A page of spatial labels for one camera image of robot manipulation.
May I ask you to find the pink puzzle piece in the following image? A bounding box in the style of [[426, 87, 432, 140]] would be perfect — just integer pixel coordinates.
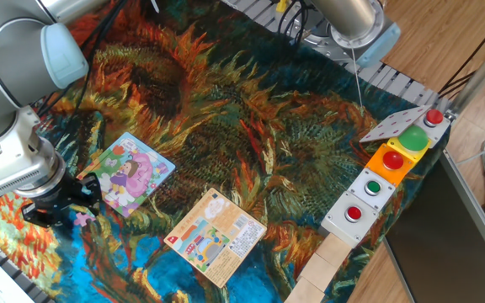
[[72, 211, 97, 228]]

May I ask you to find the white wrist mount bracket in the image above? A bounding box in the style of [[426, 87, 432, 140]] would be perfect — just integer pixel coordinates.
[[0, 105, 58, 199]]

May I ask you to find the aluminium corner post beam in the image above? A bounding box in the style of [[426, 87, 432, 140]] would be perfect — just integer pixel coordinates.
[[448, 37, 485, 114]]

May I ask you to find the grey green-button box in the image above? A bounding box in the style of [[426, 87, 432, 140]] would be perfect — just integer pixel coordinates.
[[346, 167, 397, 211]]

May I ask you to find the large grey red-button box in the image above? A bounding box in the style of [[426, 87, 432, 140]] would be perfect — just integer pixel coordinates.
[[320, 189, 381, 248]]

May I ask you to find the sunflower painting tablecloth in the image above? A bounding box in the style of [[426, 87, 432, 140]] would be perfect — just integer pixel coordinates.
[[0, 0, 452, 303]]

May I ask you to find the orange vehicle puzzle board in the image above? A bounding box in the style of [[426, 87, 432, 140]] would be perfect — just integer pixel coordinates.
[[163, 187, 268, 289]]

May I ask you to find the small grey red-button box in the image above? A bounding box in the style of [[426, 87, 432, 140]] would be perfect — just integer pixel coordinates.
[[413, 108, 452, 148]]

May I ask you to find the orange red-button box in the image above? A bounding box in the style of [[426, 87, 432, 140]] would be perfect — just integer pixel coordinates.
[[365, 142, 416, 188]]

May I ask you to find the black floor cable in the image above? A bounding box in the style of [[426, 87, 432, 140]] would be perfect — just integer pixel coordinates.
[[438, 8, 485, 98]]

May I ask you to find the colourful girl puzzle board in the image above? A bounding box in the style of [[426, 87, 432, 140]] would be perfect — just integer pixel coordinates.
[[77, 131, 177, 219]]

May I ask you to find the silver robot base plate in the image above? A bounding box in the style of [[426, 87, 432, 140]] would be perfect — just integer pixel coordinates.
[[274, 1, 373, 64]]

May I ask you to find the yellow green-dome button box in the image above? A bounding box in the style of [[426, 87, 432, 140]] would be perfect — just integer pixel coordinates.
[[386, 125, 432, 163]]

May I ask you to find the white card with red dots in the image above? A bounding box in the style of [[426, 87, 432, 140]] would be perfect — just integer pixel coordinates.
[[359, 104, 432, 144]]

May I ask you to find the dark grey panel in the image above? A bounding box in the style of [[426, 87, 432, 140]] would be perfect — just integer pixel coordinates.
[[383, 151, 485, 303]]

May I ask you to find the light wooden block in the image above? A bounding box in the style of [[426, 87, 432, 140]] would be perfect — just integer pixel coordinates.
[[283, 276, 326, 303], [314, 232, 353, 269], [297, 252, 337, 293]]

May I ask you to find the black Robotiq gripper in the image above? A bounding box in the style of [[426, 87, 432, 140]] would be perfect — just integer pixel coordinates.
[[20, 170, 103, 229]]

